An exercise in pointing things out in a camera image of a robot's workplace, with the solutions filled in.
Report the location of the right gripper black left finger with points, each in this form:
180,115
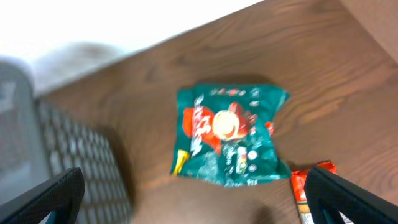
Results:
57,199

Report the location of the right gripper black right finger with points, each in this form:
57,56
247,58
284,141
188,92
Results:
330,196

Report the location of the green Nescafe 3in1 bag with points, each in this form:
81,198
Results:
224,134

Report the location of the red and yellow snack pack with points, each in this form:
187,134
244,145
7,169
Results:
297,180

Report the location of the grey plastic lattice basket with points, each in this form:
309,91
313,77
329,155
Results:
39,142

